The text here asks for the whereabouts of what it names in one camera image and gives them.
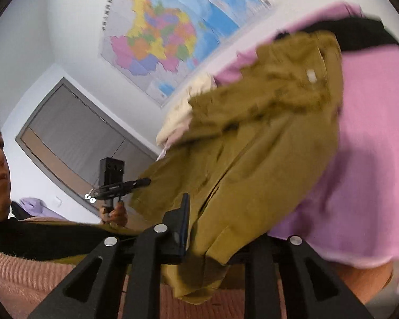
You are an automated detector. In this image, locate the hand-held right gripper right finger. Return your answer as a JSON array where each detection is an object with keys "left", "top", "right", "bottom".
[{"left": 244, "top": 235, "right": 375, "bottom": 319}]

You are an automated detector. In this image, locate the olive brown jacket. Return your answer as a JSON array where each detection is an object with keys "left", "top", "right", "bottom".
[{"left": 128, "top": 30, "right": 344, "bottom": 304}]

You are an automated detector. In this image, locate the pink daisy print blanket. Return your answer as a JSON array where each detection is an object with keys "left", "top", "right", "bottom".
[{"left": 214, "top": 2, "right": 399, "bottom": 270}]

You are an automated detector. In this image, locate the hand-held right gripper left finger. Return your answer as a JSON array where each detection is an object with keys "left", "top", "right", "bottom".
[{"left": 28, "top": 193, "right": 191, "bottom": 319}]

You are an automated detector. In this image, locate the lilac cloth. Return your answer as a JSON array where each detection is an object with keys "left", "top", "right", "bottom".
[{"left": 20, "top": 197, "right": 69, "bottom": 220}]

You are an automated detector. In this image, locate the black garment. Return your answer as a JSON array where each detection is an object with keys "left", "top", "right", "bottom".
[{"left": 274, "top": 16, "right": 399, "bottom": 54}]

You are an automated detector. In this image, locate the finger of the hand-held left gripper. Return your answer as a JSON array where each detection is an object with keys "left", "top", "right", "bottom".
[
  {"left": 95, "top": 178, "right": 152, "bottom": 194},
  {"left": 85, "top": 189, "right": 135, "bottom": 203}
]

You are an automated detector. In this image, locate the cream garment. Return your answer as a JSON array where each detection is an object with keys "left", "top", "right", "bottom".
[{"left": 156, "top": 73, "right": 218, "bottom": 153}]

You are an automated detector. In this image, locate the grey wooden door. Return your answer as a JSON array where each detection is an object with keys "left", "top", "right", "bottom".
[{"left": 16, "top": 77, "right": 160, "bottom": 220}]

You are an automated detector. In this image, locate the colourful wall map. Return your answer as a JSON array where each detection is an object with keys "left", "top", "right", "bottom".
[{"left": 100, "top": 0, "right": 320, "bottom": 107}]

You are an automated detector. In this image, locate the pink knit sweater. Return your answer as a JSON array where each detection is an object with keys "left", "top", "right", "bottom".
[{"left": 0, "top": 247, "right": 286, "bottom": 319}]

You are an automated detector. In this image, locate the person's left forearm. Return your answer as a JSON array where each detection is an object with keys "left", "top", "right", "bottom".
[{"left": 0, "top": 219, "right": 137, "bottom": 263}]

